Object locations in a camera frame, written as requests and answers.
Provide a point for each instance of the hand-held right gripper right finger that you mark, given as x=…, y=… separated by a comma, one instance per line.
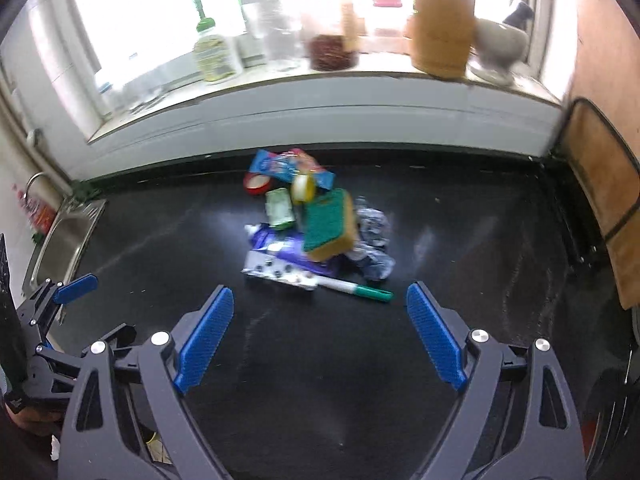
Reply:
x=432, y=330

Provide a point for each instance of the blue snack wrapper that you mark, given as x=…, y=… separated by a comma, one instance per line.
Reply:
x=272, y=165

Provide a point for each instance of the green capped plastic bottle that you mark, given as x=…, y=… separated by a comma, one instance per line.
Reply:
x=215, y=55

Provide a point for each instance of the steel sink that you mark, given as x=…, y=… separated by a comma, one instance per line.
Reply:
x=65, y=240

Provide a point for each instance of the tan slim bottle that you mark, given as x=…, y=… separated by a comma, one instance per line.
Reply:
x=352, y=25

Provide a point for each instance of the wooden knife block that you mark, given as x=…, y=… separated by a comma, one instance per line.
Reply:
x=442, y=30

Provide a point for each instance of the green capped marker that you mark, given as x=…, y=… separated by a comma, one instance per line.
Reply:
x=370, y=292

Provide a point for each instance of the wooden cutting board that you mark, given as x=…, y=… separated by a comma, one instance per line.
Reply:
x=600, y=180

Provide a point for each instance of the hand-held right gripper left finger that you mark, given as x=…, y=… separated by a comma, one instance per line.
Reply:
x=207, y=330

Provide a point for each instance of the purple and white wrapper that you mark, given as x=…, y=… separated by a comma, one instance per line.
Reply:
x=275, y=245

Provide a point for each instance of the small green packet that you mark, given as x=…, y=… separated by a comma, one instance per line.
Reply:
x=279, y=207

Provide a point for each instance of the clear plastic wrap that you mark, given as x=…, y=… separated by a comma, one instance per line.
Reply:
x=372, y=225

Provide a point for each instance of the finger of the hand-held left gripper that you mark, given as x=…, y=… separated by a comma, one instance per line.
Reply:
x=107, y=335
x=75, y=287

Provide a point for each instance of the grey stone mortar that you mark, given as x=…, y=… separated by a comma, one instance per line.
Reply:
x=497, y=50

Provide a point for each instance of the silver blister pack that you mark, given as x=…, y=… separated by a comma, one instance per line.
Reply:
x=270, y=270

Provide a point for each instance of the yellow tape roll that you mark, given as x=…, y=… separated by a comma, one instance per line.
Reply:
x=303, y=187

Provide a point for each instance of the clear glass jar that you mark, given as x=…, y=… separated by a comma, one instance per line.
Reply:
x=272, y=35

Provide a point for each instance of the green and yellow sponge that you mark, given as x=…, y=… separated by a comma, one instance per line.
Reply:
x=325, y=225

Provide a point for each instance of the red lidded container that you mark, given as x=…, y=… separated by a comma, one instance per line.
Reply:
x=387, y=2

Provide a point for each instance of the red refill pouch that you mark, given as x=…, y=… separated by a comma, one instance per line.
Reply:
x=40, y=215

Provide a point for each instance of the dark pestle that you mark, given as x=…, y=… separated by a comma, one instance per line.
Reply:
x=519, y=12

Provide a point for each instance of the jar of red beans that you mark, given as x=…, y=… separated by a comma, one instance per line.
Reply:
x=330, y=52

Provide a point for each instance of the steel faucet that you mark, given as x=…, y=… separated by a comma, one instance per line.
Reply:
x=32, y=182

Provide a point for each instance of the red bottle cap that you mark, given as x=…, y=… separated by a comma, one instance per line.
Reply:
x=255, y=185

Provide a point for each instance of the green leafy vegetable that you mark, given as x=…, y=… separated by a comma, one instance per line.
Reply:
x=85, y=191

